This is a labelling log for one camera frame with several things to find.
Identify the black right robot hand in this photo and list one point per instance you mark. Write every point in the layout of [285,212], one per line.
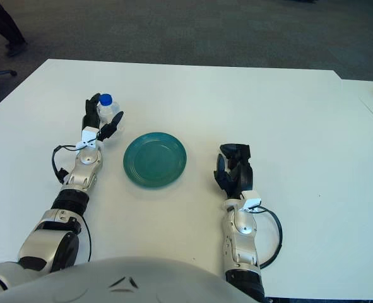
[244,176]

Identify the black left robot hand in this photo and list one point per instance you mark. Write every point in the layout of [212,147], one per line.
[91,121]

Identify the clear bottle with blue cap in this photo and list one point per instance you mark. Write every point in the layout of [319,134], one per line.
[106,99]

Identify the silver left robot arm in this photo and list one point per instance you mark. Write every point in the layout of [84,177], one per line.
[85,170]

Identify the teal green round plate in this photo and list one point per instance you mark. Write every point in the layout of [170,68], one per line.
[154,161]

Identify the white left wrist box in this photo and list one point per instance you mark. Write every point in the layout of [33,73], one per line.
[90,135]

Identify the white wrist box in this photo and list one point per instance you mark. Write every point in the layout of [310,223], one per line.
[90,135]
[252,199]

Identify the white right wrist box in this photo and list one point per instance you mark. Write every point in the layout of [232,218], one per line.
[252,199]

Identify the office chair with blue base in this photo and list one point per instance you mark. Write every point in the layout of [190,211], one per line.
[0,72]

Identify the person in dark trousers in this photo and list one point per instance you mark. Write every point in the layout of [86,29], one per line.
[6,22]

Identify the adjoining white table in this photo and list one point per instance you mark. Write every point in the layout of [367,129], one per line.
[372,98]

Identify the grey robot torso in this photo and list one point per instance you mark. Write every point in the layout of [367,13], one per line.
[110,284]

